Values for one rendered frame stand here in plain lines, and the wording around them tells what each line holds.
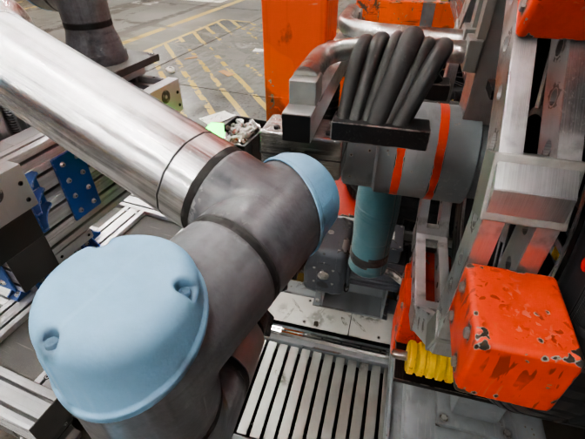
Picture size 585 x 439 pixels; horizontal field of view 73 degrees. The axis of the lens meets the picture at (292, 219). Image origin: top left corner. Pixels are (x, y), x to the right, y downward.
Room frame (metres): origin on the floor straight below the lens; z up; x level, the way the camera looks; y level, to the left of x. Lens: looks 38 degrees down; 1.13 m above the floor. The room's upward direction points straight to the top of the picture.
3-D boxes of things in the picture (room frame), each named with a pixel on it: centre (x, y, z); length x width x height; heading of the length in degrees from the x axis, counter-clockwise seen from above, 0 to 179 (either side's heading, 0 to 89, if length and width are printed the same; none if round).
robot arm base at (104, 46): (1.09, 0.52, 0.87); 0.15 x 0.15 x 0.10
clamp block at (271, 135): (0.40, -0.01, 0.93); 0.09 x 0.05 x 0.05; 75
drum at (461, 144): (0.53, -0.19, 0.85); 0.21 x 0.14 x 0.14; 75
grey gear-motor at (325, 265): (0.84, -0.24, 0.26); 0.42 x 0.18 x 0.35; 75
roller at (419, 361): (0.37, -0.32, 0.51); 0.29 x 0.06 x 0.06; 75
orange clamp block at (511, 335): (0.21, -0.18, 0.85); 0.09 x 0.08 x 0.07; 165
